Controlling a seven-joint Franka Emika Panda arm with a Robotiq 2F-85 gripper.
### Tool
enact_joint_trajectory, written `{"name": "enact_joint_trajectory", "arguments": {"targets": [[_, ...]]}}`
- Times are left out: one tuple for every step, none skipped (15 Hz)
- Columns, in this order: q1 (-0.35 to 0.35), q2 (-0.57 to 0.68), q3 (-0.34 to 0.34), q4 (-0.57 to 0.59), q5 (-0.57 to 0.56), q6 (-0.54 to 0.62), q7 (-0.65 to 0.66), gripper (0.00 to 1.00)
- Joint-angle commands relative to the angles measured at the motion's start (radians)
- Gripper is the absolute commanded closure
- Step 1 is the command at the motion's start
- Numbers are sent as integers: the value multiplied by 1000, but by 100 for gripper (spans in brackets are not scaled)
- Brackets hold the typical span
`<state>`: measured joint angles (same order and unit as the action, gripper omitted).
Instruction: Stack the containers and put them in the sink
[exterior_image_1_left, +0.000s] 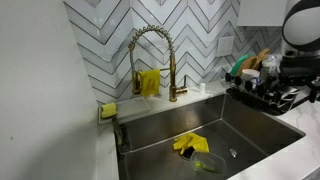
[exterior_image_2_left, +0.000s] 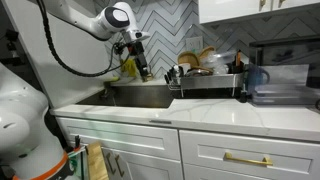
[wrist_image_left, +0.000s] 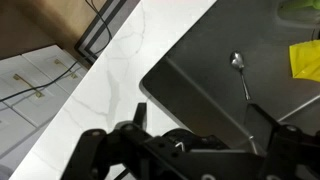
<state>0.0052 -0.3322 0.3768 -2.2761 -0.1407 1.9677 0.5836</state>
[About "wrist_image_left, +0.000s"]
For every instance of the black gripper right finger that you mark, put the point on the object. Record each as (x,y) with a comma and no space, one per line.
(260,126)

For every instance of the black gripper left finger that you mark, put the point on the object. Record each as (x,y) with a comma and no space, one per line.
(140,117)

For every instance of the stainless steel sink basin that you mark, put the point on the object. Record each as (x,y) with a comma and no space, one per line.
(229,75)

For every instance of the yellow rubber glove in sink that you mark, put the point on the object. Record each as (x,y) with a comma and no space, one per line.
(305,60)

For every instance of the metal spoon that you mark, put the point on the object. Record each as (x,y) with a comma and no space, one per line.
(236,61)

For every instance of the black framed floor mat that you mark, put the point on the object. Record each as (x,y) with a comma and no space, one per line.
(106,22)

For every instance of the white drawer cabinet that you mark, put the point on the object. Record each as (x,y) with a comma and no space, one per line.
(33,88)

